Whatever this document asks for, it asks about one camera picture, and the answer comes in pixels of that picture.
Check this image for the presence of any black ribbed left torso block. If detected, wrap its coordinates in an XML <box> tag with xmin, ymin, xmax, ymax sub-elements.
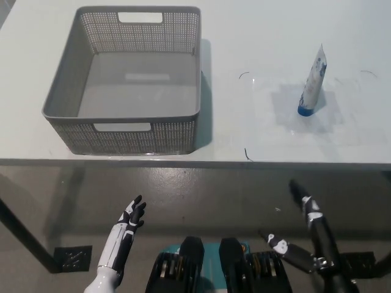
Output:
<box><xmin>145</xmin><ymin>236</ymin><xmax>205</xmax><ymax>293</ymax></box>

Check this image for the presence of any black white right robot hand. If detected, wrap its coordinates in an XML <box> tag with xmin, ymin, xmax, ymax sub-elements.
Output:
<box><xmin>258</xmin><ymin>179</ymin><xmax>340</xmax><ymax>273</ymax></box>

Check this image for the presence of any white shampoo tube blue cap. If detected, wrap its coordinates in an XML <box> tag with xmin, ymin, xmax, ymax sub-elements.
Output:
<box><xmin>297</xmin><ymin>43</ymin><xmax>329</xmax><ymax>118</ymax></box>

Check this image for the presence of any grey perforated plastic basket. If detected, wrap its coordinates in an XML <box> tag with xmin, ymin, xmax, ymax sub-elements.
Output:
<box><xmin>42</xmin><ymin>5</ymin><xmax>202</xmax><ymax>156</ymax></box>

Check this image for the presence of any black metal table leg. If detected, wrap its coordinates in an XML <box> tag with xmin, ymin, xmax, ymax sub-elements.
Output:
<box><xmin>0</xmin><ymin>197</ymin><xmax>64</xmax><ymax>274</ymax></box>

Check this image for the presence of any black ribbed right torso block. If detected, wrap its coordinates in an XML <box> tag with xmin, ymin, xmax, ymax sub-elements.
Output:
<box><xmin>219</xmin><ymin>237</ymin><xmax>293</xmax><ymax>293</ymax></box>

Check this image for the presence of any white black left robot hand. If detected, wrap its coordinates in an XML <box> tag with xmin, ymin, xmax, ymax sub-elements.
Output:
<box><xmin>97</xmin><ymin>195</ymin><xmax>147</xmax><ymax>275</ymax></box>

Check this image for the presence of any black ribbed torso block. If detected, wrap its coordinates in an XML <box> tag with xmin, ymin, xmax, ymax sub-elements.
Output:
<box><xmin>145</xmin><ymin>236</ymin><xmax>205</xmax><ymax>293</ymax></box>
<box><xmin>219</xmin><ymin>237</ymin><xmax>293</xmax><ymax>293</ymax></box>

